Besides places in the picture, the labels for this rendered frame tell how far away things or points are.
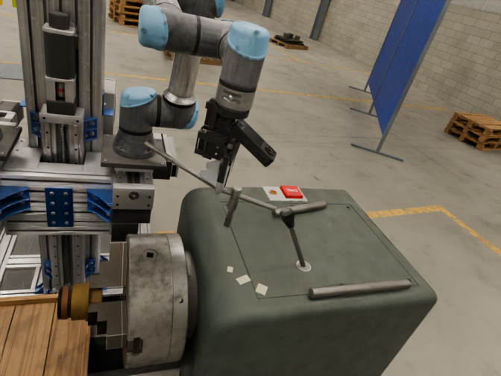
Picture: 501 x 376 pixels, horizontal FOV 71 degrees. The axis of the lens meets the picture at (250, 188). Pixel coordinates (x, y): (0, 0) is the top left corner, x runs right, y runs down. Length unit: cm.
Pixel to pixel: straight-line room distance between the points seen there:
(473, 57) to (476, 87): 83
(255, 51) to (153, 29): 19
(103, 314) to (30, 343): 30
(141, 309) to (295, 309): 32
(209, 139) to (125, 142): 63
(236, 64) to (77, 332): 84
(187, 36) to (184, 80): 50
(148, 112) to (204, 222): 51
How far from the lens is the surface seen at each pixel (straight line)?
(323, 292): 82
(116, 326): 86
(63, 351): 112
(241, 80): 68
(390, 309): 94
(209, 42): 75
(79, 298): 92
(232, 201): 82
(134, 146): 132
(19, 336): 117
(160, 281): 81
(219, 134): 74
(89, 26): 140
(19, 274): 227
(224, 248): 86
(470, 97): 1178
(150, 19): 73
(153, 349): 86
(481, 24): 1209
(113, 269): 93
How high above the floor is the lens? 182
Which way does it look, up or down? 31 degrees down
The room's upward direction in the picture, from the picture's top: 16 degrees clockwise
